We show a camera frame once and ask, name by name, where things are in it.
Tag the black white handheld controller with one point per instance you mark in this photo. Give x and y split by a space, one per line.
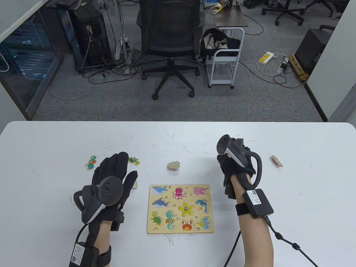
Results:
235 155
111 192

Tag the person's right forearm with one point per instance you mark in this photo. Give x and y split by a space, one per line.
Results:
256 242

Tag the black mesh office chair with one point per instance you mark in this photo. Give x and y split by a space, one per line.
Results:
169 27

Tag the black cabinet box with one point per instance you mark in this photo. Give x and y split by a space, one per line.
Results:
313 47

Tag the dark brown side desk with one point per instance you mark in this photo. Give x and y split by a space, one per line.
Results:
230 18

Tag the black bag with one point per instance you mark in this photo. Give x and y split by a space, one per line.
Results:
214 34

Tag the black computer tower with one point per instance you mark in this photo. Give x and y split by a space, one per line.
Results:
94 36

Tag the yellow starfish puzzle piece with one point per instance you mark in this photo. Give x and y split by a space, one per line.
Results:
185 211

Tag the cardboard box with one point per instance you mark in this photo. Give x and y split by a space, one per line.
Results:
298 68

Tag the black labelled wrist box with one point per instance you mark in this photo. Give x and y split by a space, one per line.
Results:
257 203
82 254

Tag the person's left hand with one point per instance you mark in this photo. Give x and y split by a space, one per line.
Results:
111 167

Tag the plain wooden puzzle piece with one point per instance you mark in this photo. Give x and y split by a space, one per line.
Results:
135 185
173 165

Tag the black swivel office chair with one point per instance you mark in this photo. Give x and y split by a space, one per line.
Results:
287 11
322 4

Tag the wooden animal puzzle frame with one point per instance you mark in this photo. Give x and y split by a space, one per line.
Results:
172 202

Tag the power adapter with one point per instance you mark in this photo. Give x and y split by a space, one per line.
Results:
283 66

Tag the seahorse puzzle piece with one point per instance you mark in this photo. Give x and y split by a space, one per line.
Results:
91 162

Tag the yellow white power strip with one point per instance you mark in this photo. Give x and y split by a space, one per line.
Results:
266 57

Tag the person's left forearm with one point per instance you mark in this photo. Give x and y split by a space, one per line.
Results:
101 233

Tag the white rolling cart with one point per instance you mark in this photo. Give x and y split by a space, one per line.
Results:
226 52

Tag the glass partition panel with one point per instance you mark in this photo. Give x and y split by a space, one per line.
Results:
30 64

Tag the white desk leg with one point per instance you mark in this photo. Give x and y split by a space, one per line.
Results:
123 41

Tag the person's right hand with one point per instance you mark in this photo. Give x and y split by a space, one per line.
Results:
236 171

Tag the black keyboard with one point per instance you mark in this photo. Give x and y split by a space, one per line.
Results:
68 3

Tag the green turtle puzzle piece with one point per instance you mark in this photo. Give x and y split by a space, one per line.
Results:
135 160

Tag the pink wooden puzzle piece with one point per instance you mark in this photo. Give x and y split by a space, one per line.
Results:
277 160

